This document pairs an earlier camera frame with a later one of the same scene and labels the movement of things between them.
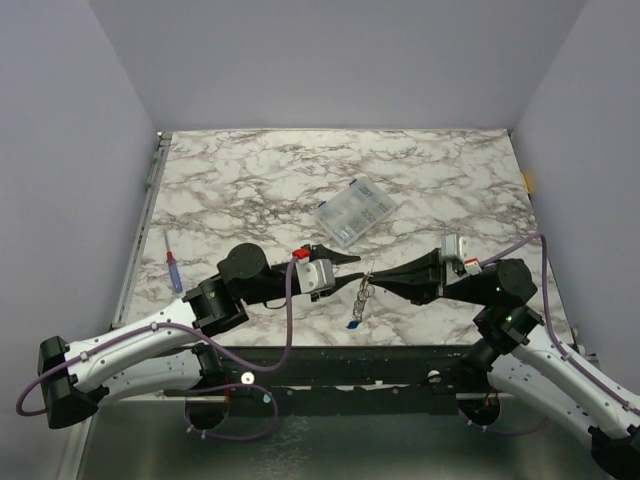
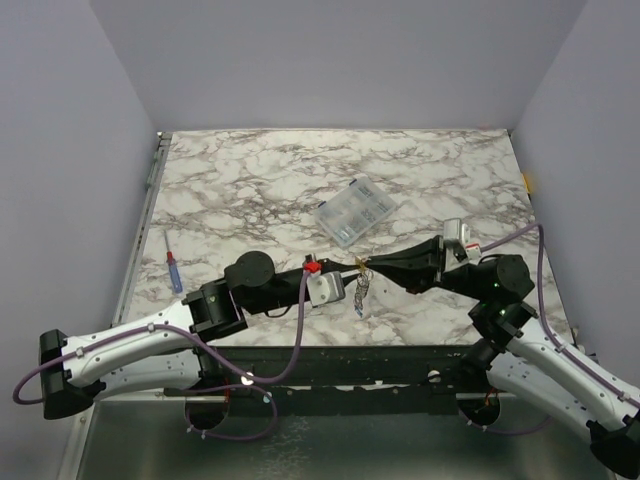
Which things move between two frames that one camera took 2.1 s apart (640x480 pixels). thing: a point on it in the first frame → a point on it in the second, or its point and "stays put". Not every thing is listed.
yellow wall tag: (526, 182) stays put
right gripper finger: (417, 292) → (415, 279)
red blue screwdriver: (174, 270) stays put
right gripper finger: (424, 268) → (428, 253)
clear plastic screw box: (354, 209) stays put
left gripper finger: (321, 252) → (328, 266)
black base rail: (339, 380) stays put
